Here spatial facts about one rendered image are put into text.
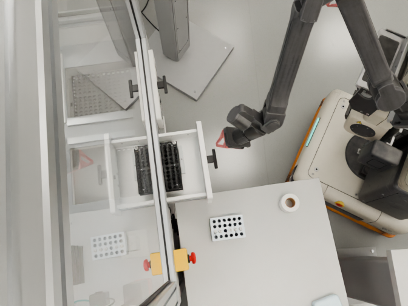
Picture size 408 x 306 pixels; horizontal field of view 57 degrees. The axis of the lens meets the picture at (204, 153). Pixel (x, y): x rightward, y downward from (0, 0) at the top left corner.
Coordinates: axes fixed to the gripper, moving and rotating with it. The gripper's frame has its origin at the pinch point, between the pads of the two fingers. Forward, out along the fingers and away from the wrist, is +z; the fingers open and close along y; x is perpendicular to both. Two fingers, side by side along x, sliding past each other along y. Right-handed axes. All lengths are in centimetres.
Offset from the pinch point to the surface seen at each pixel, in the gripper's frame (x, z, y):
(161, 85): -26.5, 14.5, 13.2
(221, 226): 27.5, 13.1, -6.1
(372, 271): 54, 0, -78
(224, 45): -91, 64, -71
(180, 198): 16.8, 13.5, 10.6
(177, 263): 38.2, 13.7, 14.5
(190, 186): 11.7, 16.1, 4.0
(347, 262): 51, 22, -94
